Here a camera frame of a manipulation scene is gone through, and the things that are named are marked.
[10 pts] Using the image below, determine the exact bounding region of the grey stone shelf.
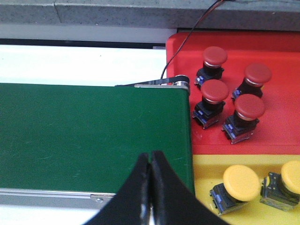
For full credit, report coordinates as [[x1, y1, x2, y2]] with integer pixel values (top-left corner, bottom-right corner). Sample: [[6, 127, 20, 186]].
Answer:
[[0, 0, 300, 31]]

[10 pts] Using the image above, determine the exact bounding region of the yellow plastic tray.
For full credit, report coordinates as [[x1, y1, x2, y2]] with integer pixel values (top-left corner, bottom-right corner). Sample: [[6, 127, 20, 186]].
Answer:
[[193, 155, 300, 225]]

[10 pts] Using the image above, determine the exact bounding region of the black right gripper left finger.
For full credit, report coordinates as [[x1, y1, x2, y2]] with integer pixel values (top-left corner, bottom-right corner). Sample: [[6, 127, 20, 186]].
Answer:
[[88, 153, 150, 225]]

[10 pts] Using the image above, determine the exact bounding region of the thin orange wire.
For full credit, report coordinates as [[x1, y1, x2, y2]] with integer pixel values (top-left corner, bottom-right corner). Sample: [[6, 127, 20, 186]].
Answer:
[[160, 0, 225, 79]]

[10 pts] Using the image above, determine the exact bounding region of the aluminium conveyor rail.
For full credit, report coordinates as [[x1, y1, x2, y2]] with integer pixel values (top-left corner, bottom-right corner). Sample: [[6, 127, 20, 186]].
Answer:
[[0, 188, 115, 210]]

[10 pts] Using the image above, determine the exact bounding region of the red push button top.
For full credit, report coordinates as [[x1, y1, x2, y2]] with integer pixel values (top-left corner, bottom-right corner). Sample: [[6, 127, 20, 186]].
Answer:
[[232, 62, 272, 101]]

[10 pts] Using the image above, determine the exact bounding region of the red plastic tray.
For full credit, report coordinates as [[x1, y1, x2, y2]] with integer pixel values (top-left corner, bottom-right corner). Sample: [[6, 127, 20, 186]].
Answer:
[[166, 31, 300, 155]]

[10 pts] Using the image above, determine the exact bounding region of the red push button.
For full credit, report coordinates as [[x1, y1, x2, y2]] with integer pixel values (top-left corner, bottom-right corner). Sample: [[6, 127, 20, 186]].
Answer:
[[195, 46, 228, 87], [232, 62, 272, 101], [222, 94, 265, 144], [192, 79, 229, 129]]

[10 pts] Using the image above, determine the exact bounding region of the yellow push button front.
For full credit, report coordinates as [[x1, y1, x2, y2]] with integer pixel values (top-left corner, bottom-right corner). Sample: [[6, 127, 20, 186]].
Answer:
[[210, 165, 261, 215]]

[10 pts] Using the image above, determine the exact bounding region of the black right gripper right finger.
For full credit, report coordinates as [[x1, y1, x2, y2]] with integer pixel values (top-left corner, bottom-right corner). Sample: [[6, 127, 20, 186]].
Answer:
[[151, 150, 227, 225]]

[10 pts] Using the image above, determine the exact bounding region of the black toothed drive belt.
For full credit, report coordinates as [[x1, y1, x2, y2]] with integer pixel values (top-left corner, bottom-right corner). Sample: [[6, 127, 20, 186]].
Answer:
[[117, 75, 190, 87]]

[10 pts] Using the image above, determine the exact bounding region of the green conveyor belt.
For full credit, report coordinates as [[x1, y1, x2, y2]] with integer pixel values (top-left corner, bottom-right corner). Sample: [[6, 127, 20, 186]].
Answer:
[[0, 83, 194, 193]]

